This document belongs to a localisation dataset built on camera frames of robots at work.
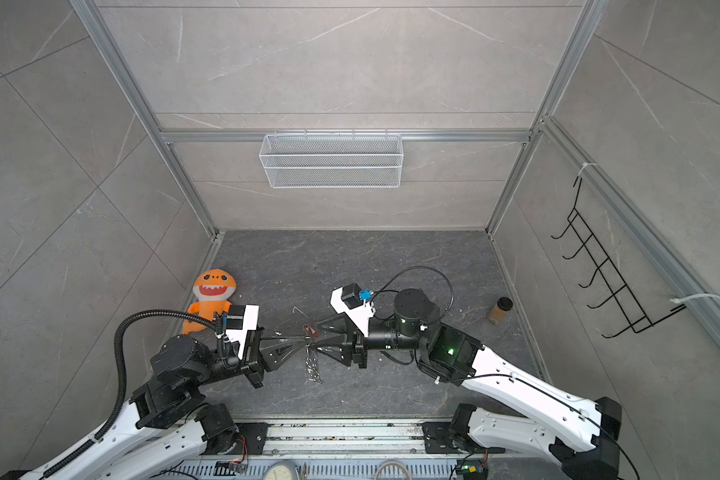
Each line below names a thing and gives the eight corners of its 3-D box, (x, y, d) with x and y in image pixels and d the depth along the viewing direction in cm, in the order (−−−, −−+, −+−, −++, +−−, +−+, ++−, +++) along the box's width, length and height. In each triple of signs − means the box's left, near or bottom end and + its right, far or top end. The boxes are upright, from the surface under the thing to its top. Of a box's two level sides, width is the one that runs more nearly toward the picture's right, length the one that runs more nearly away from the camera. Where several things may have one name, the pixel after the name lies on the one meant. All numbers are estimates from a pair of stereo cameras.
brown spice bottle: (490, 325, 94) (501, 309, 87) (486, 312, 97) (497, 296, 90) (503, 325, 94) (515, 309, 87) (499, 312, 97) (511, 296, 90)
